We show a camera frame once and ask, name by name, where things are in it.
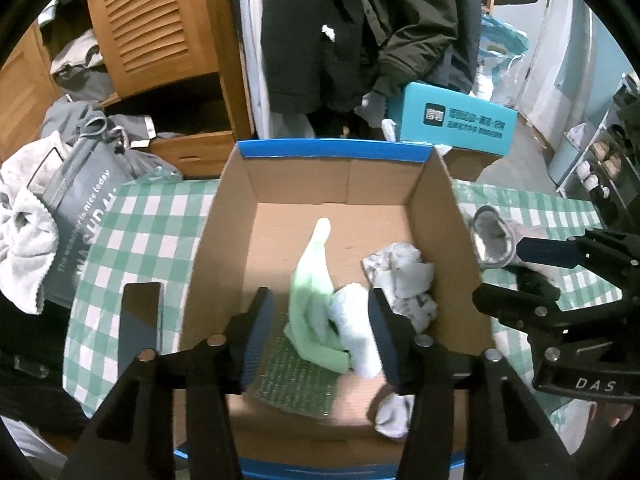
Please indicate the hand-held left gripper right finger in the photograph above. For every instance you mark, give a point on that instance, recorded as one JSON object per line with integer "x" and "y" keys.
{"x": 382, "y": 330}

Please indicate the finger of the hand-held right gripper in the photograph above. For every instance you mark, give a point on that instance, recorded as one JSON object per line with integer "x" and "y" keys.
{"x": 510, "y": 300}
{"x": 545, "y": 252}

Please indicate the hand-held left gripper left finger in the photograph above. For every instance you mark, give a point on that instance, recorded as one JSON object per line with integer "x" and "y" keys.
{"x": 260, "y": 330}

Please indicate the white sock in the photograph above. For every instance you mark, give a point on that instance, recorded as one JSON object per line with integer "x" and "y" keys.
{"x": 355, "y": 330}

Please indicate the grey fleece sock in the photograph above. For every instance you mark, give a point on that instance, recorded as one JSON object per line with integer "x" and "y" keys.
{"x": 492, "y": 240}

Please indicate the light green sock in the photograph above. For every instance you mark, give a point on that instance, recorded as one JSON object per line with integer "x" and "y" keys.
{"x": 310, "y": 300}

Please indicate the grey cloth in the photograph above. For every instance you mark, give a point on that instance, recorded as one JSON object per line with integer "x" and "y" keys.
{"x": 400, "y": 270}

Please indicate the green mesh scrubber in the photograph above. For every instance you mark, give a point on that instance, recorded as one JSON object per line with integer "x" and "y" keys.
{"x": 295, "y": 385}

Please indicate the light grey sock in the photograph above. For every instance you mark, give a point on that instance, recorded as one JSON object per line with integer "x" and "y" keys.
{"x": 392, "y": 417}

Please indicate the cardboard box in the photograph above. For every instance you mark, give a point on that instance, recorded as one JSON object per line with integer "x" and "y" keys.
{"x": 280, "y": 240}

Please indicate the person's right hand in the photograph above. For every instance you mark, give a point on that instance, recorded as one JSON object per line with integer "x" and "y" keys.
{"x": 617, "y": 414}

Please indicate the shoe rack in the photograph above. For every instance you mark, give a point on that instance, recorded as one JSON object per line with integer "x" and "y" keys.
{"x": 615, "y": 160}

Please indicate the black smartphone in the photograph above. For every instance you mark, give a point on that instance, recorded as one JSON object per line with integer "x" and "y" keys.
{"x": 140, "y": 320}

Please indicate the green white checkered tablecloth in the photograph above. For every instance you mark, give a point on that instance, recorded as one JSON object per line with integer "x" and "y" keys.
{"x": 145, "y": 230}

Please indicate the teal box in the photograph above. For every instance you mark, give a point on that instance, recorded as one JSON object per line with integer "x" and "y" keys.
{"x": 450, "y": 115}

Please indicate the grey printed tote bag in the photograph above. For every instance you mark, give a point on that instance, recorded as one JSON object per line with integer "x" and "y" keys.
{"x": 85, "y": 210}

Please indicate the blue plastic bag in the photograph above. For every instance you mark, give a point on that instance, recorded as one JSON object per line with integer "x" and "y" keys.
{"x": 500, "y": 45}

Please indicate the wooden wardrobe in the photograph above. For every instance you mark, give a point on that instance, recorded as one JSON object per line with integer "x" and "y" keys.
{"x": 237, "y": 110}

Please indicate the light grey glove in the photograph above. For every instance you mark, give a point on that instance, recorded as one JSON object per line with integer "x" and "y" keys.
{"x": 372, "y": 107}

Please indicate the dark cloth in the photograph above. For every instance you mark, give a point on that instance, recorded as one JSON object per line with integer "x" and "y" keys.
{"x": 30, "y": 360}

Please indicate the white towel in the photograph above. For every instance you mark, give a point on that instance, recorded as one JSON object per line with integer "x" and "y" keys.
{"x": 25, "y": 240}

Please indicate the white hanging garment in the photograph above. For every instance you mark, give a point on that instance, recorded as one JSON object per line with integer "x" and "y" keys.
{"x": 255, "y": 70}

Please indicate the olive jacket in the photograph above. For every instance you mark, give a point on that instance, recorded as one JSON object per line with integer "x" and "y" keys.
{"x": 415, "y": 25}

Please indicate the grey hoodie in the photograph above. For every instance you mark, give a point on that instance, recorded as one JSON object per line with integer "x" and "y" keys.
{"x": 65, "y": 115}

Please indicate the black coat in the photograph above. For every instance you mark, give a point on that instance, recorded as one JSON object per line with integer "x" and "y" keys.
{"x": 300, "y": 35}

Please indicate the white paper scrap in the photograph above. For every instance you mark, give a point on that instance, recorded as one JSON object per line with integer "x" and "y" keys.
{"x": 328, "y": 33}

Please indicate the folded grey clothes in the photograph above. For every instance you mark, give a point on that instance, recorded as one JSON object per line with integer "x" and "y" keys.
{"x": 80, "y": 75}

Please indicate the wooden louvered door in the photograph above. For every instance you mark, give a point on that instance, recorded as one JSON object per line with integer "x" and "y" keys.
{"x": 150, "y": 20}

